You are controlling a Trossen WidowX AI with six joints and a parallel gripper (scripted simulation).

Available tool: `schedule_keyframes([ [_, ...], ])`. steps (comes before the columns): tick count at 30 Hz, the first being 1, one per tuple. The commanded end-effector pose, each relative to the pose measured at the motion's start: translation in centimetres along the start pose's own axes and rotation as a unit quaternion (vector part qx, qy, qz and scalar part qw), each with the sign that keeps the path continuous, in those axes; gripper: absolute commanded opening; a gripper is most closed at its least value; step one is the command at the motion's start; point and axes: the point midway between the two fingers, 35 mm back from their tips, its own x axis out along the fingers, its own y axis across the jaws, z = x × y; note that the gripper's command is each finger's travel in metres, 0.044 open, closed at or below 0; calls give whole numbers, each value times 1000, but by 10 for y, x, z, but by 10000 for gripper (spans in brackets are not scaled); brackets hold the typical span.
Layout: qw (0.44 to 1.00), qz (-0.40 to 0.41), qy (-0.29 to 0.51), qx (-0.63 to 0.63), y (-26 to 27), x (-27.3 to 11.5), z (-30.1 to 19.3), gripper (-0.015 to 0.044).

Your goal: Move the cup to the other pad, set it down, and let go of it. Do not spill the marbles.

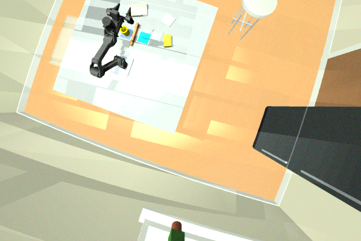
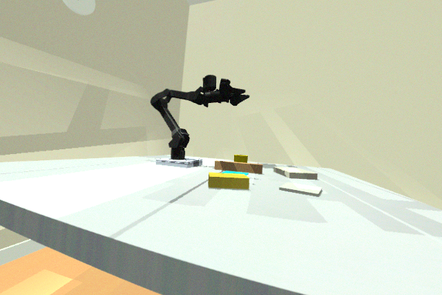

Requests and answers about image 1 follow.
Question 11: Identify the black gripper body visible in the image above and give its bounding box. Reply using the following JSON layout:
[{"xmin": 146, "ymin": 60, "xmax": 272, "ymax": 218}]
[{"xmin": 106, "ymin": 8, "xmax": 134, "ymax": 28}]

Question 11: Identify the yellow rectangular block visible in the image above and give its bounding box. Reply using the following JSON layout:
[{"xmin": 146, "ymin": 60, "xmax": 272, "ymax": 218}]
[{"xmin": 163, "ymin": 34, "xmax": 171, "ymax": 48}]

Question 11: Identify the light wooden plank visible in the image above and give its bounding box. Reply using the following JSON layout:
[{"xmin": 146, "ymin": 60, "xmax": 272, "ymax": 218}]
[{"xmin": 130, "ymin": 22, "xmax": 140, "ymax": 47}]

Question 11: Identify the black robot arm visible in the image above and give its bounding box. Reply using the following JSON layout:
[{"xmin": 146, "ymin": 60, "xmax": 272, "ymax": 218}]
[{"xmin": 89, "ymin": 9, "xmax": 129, "ymax": 78}]

